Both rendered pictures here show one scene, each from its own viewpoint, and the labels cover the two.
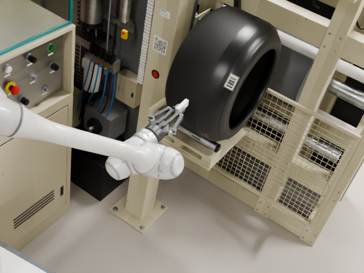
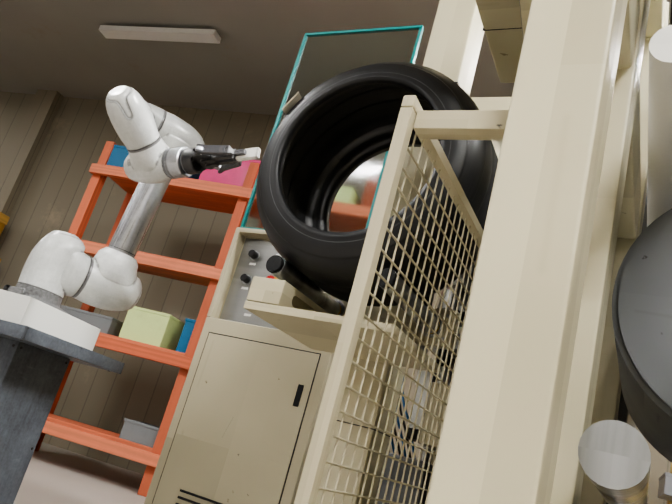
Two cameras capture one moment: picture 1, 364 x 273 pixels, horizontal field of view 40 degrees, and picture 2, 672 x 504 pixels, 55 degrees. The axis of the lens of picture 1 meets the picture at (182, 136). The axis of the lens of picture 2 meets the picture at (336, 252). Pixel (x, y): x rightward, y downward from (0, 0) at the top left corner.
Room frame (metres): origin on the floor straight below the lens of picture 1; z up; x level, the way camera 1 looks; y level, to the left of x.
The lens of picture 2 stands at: (1.94, -1.60, 0.52)
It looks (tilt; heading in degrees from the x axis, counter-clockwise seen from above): 18 degrees up; 93
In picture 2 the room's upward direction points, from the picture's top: 16 degrees clockwise
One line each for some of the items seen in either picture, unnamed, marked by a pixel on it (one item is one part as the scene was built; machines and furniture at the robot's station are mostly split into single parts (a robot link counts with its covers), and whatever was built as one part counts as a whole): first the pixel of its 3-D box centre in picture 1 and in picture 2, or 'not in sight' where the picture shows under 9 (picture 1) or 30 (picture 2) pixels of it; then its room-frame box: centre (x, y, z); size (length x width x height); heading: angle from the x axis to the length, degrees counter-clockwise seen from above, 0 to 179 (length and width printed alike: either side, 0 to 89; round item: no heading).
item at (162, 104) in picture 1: (173, 100); (382, 318); (2.03, 0.08, 0.90); 0.40 x 0.03 x 0.10; 154
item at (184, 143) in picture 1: (184, 140); (300, 314); (1.82, -0.02, 0.84); 0.36 x 0.09 x 0.06; 64
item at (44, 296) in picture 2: not in sight; (32, 296); (0.89, 0.56, 0.77); 0.22 x 0.18 x 0.06; 68
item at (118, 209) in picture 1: (139, 208); not in sight; (2.04, 0.16, 0.01); 0.27 x 0.27 x 0.02; 64
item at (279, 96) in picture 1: (260, 144); (441, 411); (2.14, -0.43, 0.65); 0.90 x 0.02 x 0.70; 64
